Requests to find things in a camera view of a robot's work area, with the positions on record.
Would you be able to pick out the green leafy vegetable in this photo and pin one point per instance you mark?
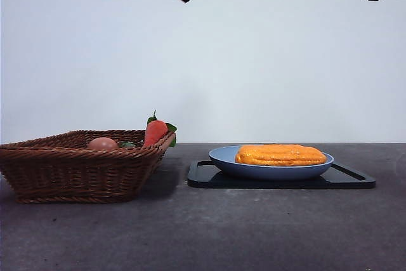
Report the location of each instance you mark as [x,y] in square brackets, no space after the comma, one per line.
[128,145]

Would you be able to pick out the black flat tray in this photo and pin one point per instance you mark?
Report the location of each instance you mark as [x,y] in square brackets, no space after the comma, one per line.
[349,180]

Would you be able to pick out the brown wicker basket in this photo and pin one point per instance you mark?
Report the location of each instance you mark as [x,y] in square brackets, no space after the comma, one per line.
[73,175]

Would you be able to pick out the yellow-orange corn cob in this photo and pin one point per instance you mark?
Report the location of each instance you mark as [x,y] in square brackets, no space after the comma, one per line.
[282,155]

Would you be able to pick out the orange carrot with green leaves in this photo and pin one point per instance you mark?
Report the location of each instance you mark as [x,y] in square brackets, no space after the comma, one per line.
[153,133]

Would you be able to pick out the brown egg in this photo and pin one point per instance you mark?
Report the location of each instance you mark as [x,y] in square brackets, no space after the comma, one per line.
[103,144]

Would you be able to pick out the blue round plate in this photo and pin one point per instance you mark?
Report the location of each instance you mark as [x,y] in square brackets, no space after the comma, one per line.
[269,171]

